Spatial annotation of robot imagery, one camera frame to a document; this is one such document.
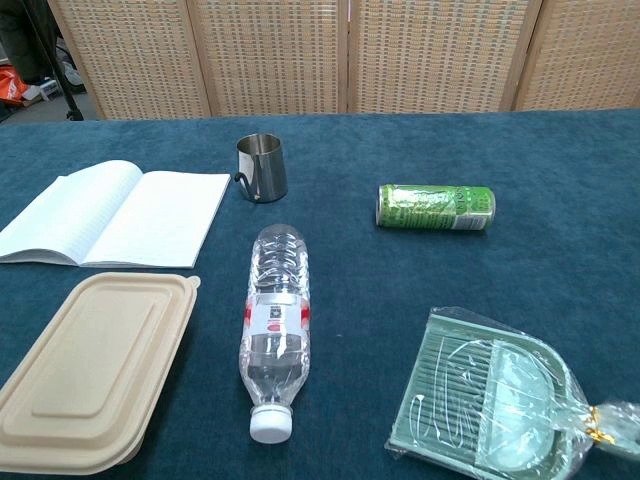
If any white lined paper notebook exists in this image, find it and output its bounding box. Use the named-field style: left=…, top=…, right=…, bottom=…
left=0, top=159, right=232, bottom=270

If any stainless steel milk pitcher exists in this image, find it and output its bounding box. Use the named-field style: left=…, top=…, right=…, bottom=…
left=231, top=133, right=290, bottom=206

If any blue table cloth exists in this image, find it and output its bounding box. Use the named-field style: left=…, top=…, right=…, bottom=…
left=0, top=107, right=640, bottom=480

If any clear plastic water bottle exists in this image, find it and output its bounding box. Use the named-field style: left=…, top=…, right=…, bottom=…
left=237, top=223, right=313, bottom=445

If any green drink can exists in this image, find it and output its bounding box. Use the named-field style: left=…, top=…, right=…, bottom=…
left=375, top=183, right=497, bottom=232

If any woven folding screen panel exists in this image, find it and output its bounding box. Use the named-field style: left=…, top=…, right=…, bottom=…
left=47, top=0, right=210, bottom=120
left=187, top=0, right=350, bottom=117
left=512, top=0, right=640, bottom=112
left=346, top=0, right=544, bottom=114

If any green dustpan set in wrap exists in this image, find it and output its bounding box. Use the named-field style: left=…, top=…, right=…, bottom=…
left=384, top=305, right=640, bottom=480

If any beige lidded food container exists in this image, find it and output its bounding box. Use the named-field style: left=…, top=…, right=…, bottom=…
left=0, top=271, right=202, bottom=475

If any black tripod stand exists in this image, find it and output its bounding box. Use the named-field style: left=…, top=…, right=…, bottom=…
left=22, top=0, right=85, bottom=122

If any gold twist tie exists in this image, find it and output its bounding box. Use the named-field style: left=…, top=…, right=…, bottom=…
left=584, top=405, right=617, bottom=445

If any orange plastic bag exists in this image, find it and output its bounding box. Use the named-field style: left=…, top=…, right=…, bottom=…
left=0, top=66, right=27, bottom=105

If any dark hanging garment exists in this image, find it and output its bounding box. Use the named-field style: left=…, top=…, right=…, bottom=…
left=0, top=0, right=57, bottom=84

